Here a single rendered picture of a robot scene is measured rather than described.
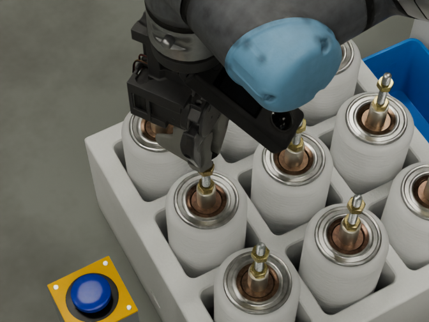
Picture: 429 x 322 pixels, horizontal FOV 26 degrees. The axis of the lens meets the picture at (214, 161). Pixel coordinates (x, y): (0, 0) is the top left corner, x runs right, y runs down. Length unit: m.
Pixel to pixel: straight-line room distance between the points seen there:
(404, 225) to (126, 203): 0.34
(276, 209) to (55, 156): 0.43
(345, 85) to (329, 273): 0.27
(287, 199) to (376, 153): 0.12
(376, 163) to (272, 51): 0.51
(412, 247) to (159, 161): 0.32
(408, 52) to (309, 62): 0.77
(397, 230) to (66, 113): 0.59
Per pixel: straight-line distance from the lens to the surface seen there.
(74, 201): 1.38
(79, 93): 1.48
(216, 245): 1.08
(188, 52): 0.80
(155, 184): 1.16
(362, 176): 1.18
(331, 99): 1.21
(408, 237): 1.12
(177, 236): 1.08
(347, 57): 1.20
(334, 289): 1.08
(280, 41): 0.66
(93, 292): 0.95
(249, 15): 0.68
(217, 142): 0.97
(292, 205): 1.11
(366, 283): 1.08
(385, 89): 1.09
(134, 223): 1.15
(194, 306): 1.10
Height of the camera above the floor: 1.19
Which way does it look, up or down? 58 degrees down
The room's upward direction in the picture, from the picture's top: straight up
